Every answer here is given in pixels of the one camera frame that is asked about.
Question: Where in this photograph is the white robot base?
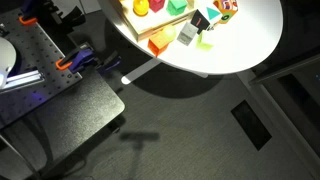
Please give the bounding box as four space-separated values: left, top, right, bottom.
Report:
0 37 16 89

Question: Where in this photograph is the yellow round toy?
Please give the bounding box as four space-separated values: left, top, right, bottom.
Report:
133 0 149 16

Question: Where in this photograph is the wooden tray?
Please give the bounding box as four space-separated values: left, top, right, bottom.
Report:
109 0 197 41

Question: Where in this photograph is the black block with number one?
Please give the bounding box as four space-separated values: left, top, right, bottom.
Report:
191 8 222 34

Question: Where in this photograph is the black floor vent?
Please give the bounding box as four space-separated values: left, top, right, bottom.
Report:
231 100 272 150

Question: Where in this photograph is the magenta cube block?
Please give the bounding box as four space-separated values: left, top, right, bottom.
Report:
149 0 165 13

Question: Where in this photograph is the light green pyramid block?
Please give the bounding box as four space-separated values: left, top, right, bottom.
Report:
196 31 213 51

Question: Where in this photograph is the far purple spring clamp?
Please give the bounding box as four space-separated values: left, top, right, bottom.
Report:
18 0 64 26

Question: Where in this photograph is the aluminium extrusion rail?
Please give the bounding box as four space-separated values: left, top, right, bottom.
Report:
0 70 45 93

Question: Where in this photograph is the grey cube block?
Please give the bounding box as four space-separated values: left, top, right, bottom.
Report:
177 22 198 46

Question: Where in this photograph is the multicoloured orange number block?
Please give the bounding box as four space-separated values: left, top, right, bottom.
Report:
213 0 238 24

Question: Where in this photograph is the white table leg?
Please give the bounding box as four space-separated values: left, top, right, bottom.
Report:
121 58 160 85

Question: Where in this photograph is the green cube block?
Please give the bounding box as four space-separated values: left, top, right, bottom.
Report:
166 0 187 16

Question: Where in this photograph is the orange cube block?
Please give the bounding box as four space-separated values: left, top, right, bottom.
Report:
148 32 169 56

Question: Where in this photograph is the yellow-green ball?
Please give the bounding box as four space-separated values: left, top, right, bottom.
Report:
163 25 176 42

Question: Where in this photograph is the black perforated breadboard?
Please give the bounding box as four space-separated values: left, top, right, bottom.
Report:
0 9 82 129

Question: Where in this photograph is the black cart shelf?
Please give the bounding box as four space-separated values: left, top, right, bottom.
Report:
0 70 125 180

